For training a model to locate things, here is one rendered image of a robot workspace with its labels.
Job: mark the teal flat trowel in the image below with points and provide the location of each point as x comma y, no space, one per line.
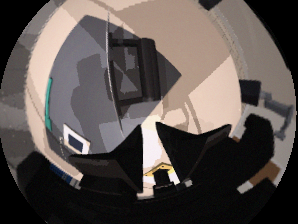
47,118

